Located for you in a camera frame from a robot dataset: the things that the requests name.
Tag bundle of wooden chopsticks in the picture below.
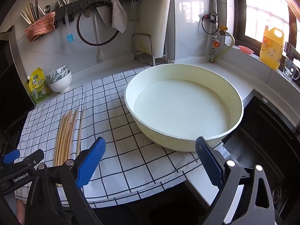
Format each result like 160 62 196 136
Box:
53 108 85 188

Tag dark grey wall rack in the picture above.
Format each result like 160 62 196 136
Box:
54 0 138 26

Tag black cable loop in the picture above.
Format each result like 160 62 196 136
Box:
202 11 219 35

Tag white cutting board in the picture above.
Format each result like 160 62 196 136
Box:
137 0 174 58

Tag dark window frame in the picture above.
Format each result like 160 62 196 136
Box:
233 0 300 50

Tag metal board stand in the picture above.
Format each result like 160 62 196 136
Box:
132 33 167 66

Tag dark kitchen appliance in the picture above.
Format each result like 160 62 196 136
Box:
0 26 35 150

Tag brown round ring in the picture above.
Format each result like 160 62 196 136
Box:
76 0 121 46

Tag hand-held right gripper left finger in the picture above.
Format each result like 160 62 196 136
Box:
25 136 106 225

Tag yellow detergent bottle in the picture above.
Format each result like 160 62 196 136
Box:
260 25 284 70

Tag pink soap dish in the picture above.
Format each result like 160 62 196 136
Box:
238 45 255 54

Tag grey hanging rag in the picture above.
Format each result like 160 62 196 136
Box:
96 0 128 34

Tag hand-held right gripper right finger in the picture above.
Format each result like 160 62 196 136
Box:
195 136 283 225

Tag green yellow seasoning pouch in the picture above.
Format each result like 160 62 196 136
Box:
26 67 52 104

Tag white black checked cloth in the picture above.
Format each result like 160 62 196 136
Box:
14 67 225 209

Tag brown pink dishcloth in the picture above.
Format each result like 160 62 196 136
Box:
24 11 57 43

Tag blue silicone brush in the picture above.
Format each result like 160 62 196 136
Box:
64 8 74 43

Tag white long-handled brush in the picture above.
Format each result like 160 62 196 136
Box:
92 9 106 61

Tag cream round basin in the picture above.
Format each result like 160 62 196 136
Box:
124 64 244 152

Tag metal faucet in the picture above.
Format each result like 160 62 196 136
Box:
283 42 300 61

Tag black sink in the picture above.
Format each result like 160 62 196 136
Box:
220 88 300 225

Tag blue patterned bowl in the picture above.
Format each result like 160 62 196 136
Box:
46 65 71 84

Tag white footed bowl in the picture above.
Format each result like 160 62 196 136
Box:
48 70 72 93

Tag bunch of assorted chopsticks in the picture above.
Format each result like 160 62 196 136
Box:
20 0 46 25

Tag yellow gas hose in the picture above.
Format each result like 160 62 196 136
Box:
209 33 235 63

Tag clear cartoon print cup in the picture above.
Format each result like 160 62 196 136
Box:
282 57 300 81

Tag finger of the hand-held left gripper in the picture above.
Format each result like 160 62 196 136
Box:
2 149 45 169

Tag person's left forearm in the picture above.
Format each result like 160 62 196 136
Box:
15 200 26 223

